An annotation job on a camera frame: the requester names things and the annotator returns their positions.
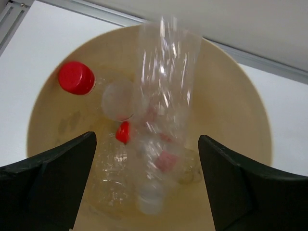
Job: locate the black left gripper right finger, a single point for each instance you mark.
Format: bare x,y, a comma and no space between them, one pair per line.
252,192

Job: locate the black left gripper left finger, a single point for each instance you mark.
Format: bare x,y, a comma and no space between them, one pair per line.
44,192

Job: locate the small clear bottle red label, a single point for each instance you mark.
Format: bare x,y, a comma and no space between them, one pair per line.
156,156

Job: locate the large clear bottle red label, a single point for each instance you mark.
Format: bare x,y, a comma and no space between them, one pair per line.
107,92

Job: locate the long clear bottle white cap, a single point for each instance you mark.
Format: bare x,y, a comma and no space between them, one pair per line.
168,52

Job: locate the tan paper bucket bin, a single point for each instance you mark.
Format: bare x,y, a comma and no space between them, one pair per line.
228,123

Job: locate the aluminium frame rail left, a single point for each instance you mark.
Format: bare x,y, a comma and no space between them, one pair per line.
10,18

